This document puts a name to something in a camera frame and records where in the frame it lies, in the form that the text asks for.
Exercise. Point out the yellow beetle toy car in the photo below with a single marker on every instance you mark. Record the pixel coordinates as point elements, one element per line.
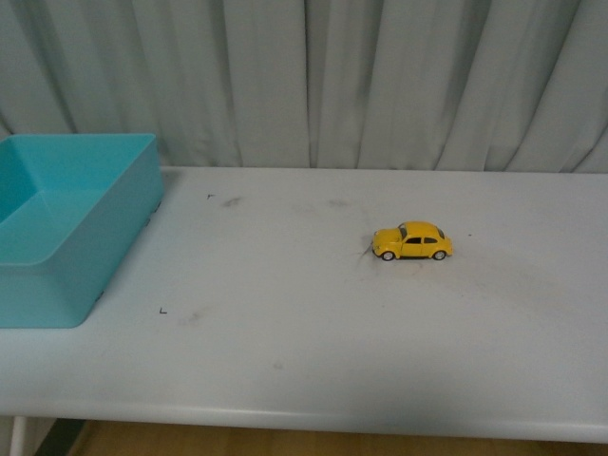
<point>412,239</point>

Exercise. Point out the pale grey curtain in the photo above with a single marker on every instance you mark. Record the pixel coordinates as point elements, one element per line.
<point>421,85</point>

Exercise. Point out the teal plastic storage bin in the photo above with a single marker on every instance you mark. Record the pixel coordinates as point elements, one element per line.
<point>71,207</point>

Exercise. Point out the white table leg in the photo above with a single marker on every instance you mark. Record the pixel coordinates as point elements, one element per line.
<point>18,437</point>

